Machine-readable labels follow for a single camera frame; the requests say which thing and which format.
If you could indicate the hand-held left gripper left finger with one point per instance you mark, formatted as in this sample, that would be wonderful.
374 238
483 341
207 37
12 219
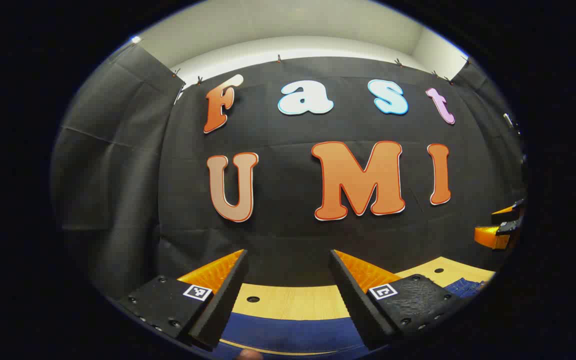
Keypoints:
228 295

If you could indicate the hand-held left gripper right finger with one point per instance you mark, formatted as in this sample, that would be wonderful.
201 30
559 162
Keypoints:
350 300

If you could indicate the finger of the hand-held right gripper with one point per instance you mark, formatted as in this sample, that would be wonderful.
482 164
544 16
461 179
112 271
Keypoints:
508 211
490 236

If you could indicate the black backdrop cloth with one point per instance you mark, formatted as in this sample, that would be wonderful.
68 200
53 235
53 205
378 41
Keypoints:
288 240

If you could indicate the blue denim jeans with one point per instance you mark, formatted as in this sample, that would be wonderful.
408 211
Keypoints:
288 335

